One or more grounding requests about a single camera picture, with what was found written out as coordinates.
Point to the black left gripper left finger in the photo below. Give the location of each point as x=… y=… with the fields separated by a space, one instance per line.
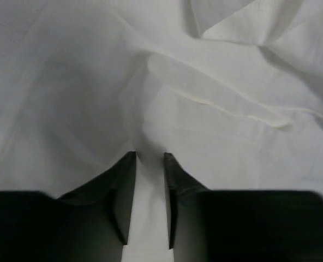
x=89 y=223

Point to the white t-shirt with text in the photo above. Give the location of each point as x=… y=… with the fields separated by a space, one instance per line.
x=233 y=88

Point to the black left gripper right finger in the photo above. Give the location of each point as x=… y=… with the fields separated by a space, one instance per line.
x=240 y=225

